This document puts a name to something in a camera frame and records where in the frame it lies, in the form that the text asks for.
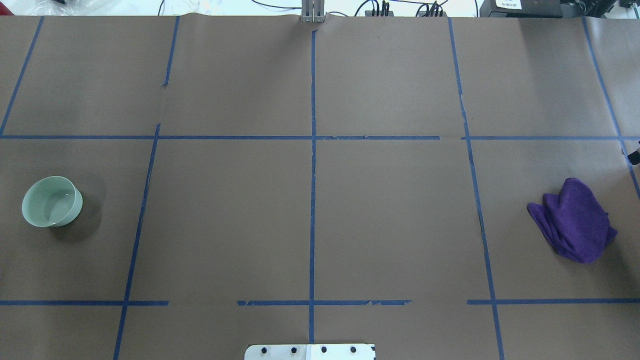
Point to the pale green ceramic bowl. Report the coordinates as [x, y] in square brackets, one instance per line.
[52, 202]

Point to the black device box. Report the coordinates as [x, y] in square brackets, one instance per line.
[521, 9]

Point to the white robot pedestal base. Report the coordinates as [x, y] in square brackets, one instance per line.
[331, 351]

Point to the purple microfiber cloth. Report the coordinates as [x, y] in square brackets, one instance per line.
[573, 222]

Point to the black power strip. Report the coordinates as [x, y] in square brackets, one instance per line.
[423, 12]

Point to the aluminium frame post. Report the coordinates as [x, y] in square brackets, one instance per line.
[313, 11]

